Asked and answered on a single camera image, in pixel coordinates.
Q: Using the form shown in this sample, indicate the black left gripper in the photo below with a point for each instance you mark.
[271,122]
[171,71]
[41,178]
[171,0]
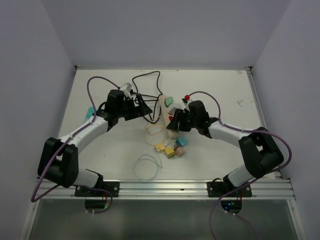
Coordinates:
[138,111]

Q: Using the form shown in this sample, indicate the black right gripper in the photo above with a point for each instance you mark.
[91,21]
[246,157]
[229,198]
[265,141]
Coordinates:
[174,125]

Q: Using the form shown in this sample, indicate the beige power strip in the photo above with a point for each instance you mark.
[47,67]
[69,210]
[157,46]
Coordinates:
[166,118]

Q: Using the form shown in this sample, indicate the teal charger plug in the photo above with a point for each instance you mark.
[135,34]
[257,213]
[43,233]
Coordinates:
[181,141]

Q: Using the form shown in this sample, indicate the yellow charger plug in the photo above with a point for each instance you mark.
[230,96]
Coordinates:
[169,152]
[160,147]

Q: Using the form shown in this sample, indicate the pink charger plug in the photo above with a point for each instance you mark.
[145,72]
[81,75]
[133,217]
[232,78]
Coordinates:
[179,151]

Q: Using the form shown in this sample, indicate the teal triangular power socket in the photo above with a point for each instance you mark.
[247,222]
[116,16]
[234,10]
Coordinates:
[89,113]

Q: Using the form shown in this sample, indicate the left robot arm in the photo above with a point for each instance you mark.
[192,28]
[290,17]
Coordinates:
[59,162]

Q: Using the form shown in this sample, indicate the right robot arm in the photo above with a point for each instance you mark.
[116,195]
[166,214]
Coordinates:
[259,151]

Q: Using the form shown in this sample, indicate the green charger on beige strip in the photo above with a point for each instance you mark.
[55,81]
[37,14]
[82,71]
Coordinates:
[168,101]

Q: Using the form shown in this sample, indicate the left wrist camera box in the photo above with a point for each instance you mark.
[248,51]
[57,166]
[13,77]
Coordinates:
[126,89]

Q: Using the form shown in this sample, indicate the right wrist camera red mount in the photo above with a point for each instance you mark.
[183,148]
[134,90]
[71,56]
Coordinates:
[186,99]

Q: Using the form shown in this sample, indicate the aluminium table edge rail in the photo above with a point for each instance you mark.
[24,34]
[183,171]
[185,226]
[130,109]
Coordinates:
[126,153]

